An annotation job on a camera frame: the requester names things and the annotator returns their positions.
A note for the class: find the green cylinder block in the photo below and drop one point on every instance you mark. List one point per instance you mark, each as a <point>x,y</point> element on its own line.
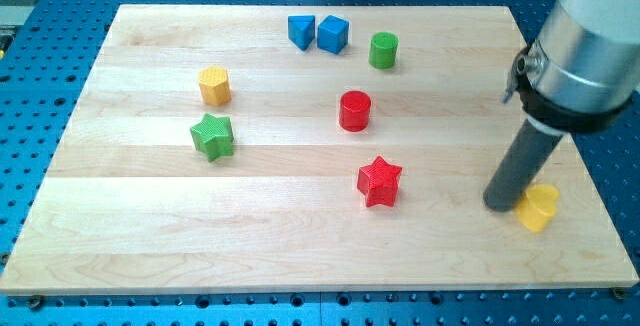
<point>383,49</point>

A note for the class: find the blue cube block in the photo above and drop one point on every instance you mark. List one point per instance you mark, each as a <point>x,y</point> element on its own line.
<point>332,34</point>

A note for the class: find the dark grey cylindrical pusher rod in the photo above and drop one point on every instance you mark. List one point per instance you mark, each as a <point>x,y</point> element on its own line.
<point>530,149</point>

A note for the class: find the red star block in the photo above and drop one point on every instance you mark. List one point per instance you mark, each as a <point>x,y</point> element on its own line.
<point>379,182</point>

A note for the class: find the blue perforated metal plate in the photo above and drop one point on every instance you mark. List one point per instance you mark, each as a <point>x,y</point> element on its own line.
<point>41,76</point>

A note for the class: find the blue triangle block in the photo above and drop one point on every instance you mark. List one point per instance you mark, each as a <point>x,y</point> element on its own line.
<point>301,30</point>

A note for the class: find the green star block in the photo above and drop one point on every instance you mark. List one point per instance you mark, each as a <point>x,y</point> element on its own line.
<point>213,136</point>

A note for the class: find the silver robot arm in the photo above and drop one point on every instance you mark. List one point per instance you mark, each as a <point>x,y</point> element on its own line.
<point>581,70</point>

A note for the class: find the red cylinder block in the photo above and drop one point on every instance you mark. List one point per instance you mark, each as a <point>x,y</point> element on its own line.
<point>354,111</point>

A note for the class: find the yellow hexagon block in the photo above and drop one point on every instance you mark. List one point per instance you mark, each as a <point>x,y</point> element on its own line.
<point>214,85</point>

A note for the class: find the light wooden board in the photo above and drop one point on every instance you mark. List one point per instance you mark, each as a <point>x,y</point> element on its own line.
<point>129,206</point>

